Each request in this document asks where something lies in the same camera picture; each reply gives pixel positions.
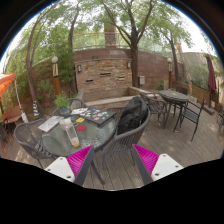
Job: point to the small yellow card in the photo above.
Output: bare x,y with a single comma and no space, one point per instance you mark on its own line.
80,120

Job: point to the black backpack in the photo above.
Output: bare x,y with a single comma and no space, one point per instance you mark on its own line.
132,115

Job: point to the tree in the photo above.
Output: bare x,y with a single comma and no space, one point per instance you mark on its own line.
134,60
29,73
174,60

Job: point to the white ceramic mug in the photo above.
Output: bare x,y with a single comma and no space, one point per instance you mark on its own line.
63,123

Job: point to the clear plastic drink bottle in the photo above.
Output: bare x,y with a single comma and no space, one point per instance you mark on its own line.
73,136

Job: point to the white printed paper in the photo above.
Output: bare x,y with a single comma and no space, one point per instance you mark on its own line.
79,110

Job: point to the silver laptop with stickers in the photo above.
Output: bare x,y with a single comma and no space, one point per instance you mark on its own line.
50,123

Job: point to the orange parasol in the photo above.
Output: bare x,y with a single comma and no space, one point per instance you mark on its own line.
6,83

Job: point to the wall lantern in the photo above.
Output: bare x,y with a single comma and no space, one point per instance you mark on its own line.
79,68
128,65

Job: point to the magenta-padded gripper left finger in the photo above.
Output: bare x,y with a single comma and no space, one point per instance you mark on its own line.
79,160

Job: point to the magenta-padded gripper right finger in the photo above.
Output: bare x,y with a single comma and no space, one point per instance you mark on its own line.
146,159

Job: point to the flat round red coaster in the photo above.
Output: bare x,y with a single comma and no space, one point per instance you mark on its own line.
81,127

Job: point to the round dark patio table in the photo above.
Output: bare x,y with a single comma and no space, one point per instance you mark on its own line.
173,96

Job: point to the green potted plant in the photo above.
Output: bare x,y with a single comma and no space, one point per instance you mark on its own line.
62,101

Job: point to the globe-topped lamp post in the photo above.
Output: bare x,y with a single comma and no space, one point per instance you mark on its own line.
170,71
55,76

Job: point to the closed dark red parasol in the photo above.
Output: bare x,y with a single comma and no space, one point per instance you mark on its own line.
211,76

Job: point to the striped traffic cone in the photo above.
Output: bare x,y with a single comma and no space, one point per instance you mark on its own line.
36,110

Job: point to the wooden bench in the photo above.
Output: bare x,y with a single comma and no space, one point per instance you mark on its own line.
11,115

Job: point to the black laptop with stickers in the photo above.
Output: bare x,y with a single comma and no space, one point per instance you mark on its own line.
97,116

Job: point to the grey woven patio chair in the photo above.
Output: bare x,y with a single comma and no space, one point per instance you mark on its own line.
79,101
124,141
28,138

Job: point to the grey wall box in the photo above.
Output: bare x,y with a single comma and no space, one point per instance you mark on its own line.
142,80

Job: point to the black metal patio chair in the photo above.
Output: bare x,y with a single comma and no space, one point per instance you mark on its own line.
190,115
154,105

